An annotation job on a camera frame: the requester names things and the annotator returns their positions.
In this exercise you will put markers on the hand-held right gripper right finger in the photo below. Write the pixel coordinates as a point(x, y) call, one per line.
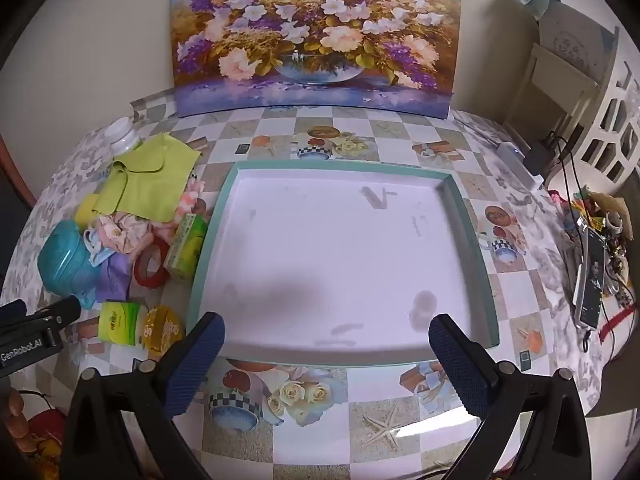
point(457, 365)

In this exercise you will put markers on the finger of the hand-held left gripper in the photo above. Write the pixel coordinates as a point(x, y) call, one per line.
point(12, 310)
point(55, 314)

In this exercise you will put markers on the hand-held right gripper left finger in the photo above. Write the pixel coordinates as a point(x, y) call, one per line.
point(197, 360)

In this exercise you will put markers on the round yellow packet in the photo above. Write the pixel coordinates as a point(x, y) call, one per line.
point(160, 332)

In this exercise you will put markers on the green tissue pack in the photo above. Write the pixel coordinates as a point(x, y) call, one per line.
point(120, 322)
point(186, 247)

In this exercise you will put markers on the purple cloth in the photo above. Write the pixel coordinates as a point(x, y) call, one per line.
point(114, 280)

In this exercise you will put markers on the blue face mask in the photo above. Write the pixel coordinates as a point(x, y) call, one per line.
point(100, 256)

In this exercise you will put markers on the pink patterned cloth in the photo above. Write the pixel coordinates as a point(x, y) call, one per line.
point(120, 232)

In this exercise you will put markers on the yellow sponge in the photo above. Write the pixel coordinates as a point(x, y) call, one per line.
point(86, 210)

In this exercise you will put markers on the teal rimmed white tray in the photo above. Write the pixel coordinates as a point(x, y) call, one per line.
point(340, 260)

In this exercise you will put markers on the pink floral scrunchie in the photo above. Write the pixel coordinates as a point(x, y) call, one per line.
point(190, 197)

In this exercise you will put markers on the lime green cloth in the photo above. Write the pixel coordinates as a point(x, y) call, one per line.
point(150, 180)

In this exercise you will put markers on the person's left hand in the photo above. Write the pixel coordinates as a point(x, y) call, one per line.
point(12, 415)

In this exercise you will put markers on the red yellow bag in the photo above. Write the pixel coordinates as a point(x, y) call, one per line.
point(45, 430)

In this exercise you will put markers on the grey leaf tablecloth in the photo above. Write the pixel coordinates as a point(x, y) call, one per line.
point(65, 165)

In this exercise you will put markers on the smartphone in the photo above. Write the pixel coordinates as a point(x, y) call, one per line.
point(592, 275)

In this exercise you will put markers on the white capped green bottle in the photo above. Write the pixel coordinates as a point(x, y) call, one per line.
point(122, 137)

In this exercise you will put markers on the pile of small trinkets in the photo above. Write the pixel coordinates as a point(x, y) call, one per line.
point(600, 210)

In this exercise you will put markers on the white power strip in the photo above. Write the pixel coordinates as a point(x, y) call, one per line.
point(517, 162)

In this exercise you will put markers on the black charger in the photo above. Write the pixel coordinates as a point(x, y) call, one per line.
point(537, 157)

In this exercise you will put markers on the white lattice rack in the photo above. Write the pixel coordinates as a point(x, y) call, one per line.
point(612, 125)

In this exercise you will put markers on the floral painting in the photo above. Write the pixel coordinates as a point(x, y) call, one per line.
point(315, 35)

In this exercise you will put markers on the pale teal cloth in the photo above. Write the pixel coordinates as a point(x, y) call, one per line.
point(535, 0)

